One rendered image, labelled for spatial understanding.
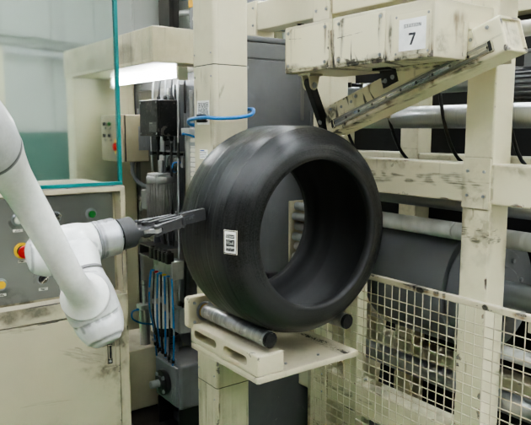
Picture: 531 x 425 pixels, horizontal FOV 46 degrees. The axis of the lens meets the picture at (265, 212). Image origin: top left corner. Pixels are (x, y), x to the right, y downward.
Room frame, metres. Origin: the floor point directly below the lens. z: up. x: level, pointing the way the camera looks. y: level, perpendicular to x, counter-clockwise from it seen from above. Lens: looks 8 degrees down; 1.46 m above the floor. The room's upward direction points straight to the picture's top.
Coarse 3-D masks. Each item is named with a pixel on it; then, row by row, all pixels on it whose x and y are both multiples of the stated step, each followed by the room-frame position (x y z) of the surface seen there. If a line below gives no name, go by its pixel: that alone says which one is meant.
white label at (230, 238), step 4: (224, 232) 1.54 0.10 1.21; (228, 232) 1.53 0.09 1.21; (232, 232) 1.53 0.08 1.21; (236, 232) 1.52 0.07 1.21; (224, 236) 1.54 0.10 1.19; (228, 236) 1.53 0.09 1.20; (232, 236) 1.53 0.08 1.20; (236, 236) 1.52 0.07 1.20; (224, 240) 1.54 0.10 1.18; (228, 240) 1.53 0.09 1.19; (232, 240) 1.53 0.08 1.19; (236, 240) 1.52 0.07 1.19; (224, 244) 1.54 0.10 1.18; (228, 244) 1.53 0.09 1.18; (232, 244) 1.53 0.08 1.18; (236, 244) 1.52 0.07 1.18; (224, 248) 1.54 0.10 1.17; (228, 248) 1.53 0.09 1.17; (232, 248) 1.53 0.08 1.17; (236, 248) 1.52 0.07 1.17; (224, 252) 1.54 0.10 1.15; (228, 252) 1.53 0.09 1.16; (232, 252) 1.53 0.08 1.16; (236, 252) 1.52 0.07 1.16
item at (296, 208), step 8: (296, 200) 2.30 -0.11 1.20; (288, 208) 2.28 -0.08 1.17; (296, 208) 2.27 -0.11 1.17; (288, 216) 2.28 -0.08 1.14; (296, 216) 2.25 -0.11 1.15; (288, 224) 2.28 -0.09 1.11; (296, 224) 2.27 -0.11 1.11; (288, 232) 2.28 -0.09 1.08; (296, 232) 2.28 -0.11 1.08; (288, 240) 2.28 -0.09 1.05; (296, 240) 2.29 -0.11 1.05; (288, 248) 2.28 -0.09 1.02; (296, 248) 2.27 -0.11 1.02; (288, 256) 2.28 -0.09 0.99
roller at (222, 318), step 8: (208, 304) 1.88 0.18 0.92; (200, 312) 1.88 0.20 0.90; (208, 312) 1.84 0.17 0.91; (216, 312) 1.82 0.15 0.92; (224, 312) 1.80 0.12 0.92; (216, 320) 1.80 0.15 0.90; (224, 320) 1.77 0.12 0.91; (232, 320) 1.74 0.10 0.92; (240, 320) 1.72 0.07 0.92; (232, 328) 1.73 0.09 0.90; (240, 328) 1.70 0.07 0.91; (248, 328) 1.68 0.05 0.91; (256, 328) 1.66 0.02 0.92; (264, 328) 1.66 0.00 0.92; (248, 336) 1.67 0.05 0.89; (256, 336) 1.63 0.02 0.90; (264, 336) 1.61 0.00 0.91; (272, 336) 1.62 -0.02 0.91; (264, 344) 1.61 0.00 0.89; (272, 344) 1.62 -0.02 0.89
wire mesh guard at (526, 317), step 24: (384, 288) 1.92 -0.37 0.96; (408, 288) 1.83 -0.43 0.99; (384, 312) 1.92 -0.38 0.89; (456, 312) 1.70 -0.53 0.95; (504, 312) 1.57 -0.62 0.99; (360, 360) 2.01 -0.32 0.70; (456, 360) 1.70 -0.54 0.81; (312, 384) 2.20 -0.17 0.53; (336, 384) 2.10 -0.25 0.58; (480, 384) 1.63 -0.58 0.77; (312, 408) 2.20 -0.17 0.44; (336, 408) 2.10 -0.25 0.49; (528, 408) 1.52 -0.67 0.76
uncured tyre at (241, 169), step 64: (256, 128) 1.79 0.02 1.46; (320, 128) 1.74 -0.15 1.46; (192, 192) 1.69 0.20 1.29; (256, 192) 1.56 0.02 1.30; (320, 192) 2.03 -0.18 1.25; (192, 256) 1.67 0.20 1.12; (256, 256) 1.55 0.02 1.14; (320, 256) 2.01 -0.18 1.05; (256, 320) 1.61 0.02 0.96; (320, 320) 1.69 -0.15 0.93
